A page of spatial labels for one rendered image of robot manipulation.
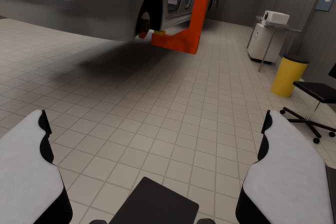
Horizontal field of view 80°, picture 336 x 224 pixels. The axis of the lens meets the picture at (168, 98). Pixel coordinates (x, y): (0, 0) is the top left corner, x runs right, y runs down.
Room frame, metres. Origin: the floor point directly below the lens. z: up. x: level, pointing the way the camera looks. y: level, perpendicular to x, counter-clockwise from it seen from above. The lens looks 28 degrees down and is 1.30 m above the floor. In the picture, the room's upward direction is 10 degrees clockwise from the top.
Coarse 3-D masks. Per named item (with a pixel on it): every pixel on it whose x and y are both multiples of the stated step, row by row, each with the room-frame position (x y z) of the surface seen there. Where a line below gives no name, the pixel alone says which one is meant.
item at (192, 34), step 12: (204, 0) 2.86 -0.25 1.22; (192, 12) 2.89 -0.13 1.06; (204, 12) 2.91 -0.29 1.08; (192, 24) 2.88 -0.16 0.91; (156, 36) 2.99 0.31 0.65; (168, 36) 2.99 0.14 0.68; (180, 36) 2.92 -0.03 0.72; (192, 36) 2.87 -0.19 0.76; (180, 48) 2.90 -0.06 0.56; (192, 48) 2.87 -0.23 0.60
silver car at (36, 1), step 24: (0, 0) 1.99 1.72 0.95; (24, 0) 1.89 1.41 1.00; (48, 0) 1.85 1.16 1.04; (72, 0) 1.85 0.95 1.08; (96, 0) 1.89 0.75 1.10; (120, 0) 2.00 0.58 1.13; (144, 0) 2.94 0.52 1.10; (168, 0) 5.17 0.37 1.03; (192, 0) 4.89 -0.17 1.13; (48, 24) 1.91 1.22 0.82; (72, 24) 1.88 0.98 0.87; (96, 24) 1.91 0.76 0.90; (120, 24) 2.02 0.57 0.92; (144, 24) 2.50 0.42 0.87; (168, 24) 3.28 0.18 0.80
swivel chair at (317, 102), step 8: (304, 88) 2.24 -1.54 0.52; (312, 88) 2.24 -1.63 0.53; (320, 88) 2.29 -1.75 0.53; (328, 88) 2.34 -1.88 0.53; (312, 96) 2.11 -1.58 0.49; (320, 96) 2.04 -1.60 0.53; (328, 96) 2.07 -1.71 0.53; (280, 112) 2.52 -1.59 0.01; (312, 112) 2.23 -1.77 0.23; (288, 120) 2.17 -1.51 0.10; (296, 120) 2.20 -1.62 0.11; (304, 120) 2.23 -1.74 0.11; (312, 128) 2.07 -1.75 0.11; (328, 128) 2.15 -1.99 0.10; (320, 136) 1.94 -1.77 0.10
